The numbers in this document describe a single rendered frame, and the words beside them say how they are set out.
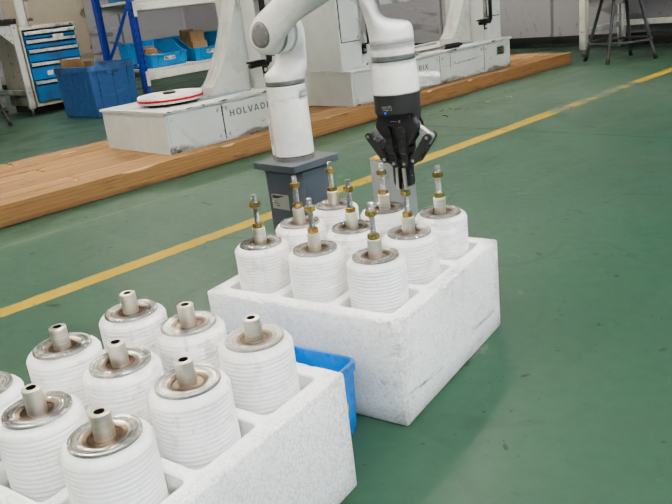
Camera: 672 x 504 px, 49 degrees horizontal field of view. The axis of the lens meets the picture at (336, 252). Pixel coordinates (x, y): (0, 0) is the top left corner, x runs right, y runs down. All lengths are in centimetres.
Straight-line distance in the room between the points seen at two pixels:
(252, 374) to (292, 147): 87
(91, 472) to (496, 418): 65
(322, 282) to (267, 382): 33
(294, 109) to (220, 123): 173
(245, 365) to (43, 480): 25
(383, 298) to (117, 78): 475
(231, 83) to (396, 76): 250
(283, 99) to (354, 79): 229
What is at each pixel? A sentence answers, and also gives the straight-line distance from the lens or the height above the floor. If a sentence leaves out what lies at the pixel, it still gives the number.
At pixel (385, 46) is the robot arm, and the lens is 117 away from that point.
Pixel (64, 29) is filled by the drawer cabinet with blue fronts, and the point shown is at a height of 63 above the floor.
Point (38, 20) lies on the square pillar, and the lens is 749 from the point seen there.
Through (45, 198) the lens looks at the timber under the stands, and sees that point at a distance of 293.
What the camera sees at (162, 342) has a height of 24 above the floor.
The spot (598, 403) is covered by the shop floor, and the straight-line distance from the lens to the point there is 124.
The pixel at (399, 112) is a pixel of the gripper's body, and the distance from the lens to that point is 117.
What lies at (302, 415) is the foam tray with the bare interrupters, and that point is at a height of 17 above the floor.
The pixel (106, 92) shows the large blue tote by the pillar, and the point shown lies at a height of 17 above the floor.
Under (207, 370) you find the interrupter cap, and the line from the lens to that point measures 88.
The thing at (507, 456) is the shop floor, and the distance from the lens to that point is 112.
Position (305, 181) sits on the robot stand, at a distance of 168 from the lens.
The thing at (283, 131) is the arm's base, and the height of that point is 37.
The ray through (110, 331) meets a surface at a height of 24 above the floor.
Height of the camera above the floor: 65
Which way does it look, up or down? 19 degrees down
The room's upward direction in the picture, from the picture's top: 7 degrees counter-clockwise
